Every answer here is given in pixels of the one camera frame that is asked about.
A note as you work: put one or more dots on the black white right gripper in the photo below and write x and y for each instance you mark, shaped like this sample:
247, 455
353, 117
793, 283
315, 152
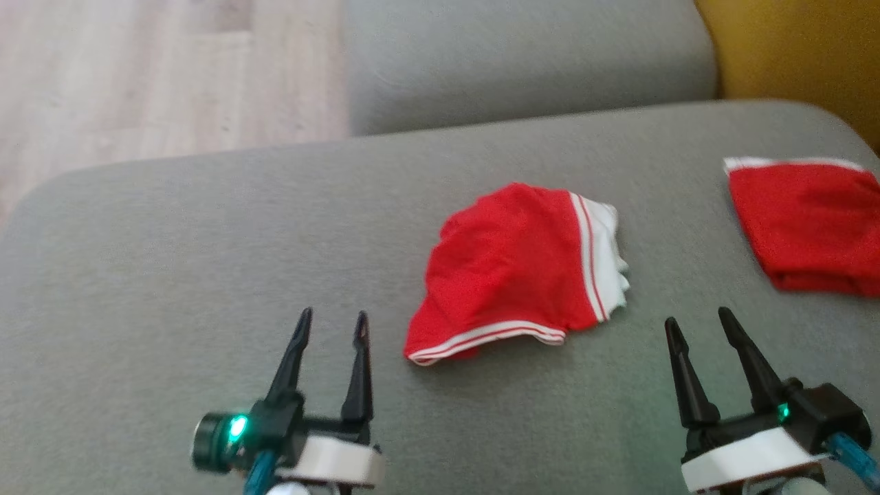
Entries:
756, 454

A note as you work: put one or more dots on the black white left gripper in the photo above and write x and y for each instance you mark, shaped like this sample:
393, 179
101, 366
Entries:
289, 433

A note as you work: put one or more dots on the red garment white side panels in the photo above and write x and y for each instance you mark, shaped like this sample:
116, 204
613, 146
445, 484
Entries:
811, 227

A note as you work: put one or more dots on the red shorts double white stripes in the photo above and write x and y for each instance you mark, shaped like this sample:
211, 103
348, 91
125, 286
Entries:
502, 275

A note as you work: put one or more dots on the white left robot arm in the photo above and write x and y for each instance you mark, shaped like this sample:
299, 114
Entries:
289, 489

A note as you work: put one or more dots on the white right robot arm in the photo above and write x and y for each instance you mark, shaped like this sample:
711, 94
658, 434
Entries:
790, 487

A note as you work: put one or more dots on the grey fabric sofa seat cushion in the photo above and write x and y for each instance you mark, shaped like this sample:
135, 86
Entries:
206, 261

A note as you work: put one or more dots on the grey fabric sofa side cushion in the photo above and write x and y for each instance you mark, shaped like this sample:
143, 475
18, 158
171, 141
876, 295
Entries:
522, 62

